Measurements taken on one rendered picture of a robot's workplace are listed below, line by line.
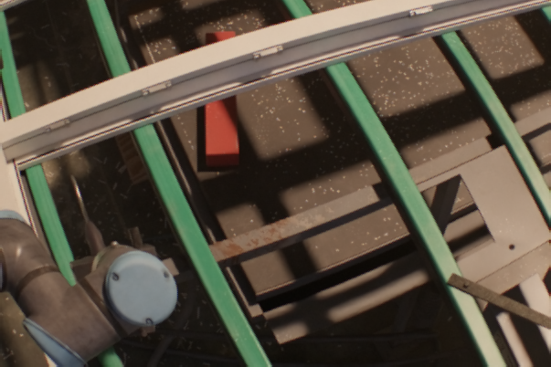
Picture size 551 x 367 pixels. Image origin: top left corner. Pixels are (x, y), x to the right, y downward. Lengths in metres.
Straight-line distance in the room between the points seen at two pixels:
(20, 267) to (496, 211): 0.83
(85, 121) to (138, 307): 0.57
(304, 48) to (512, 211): 0.47
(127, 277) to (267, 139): 0.90
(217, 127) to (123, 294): 0.87
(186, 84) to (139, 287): 0.60
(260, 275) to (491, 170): 0.48
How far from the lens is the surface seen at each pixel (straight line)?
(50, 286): 1.19
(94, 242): 1.50
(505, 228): 1.63
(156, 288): 1.16
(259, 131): 2.01
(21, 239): 1.23
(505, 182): 1.68
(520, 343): 1.72
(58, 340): 1.16
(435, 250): 1.57
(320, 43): 1.73
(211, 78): 1.69
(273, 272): 1.85
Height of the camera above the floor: 2.22
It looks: 55 degrees down
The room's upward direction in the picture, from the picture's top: straight up
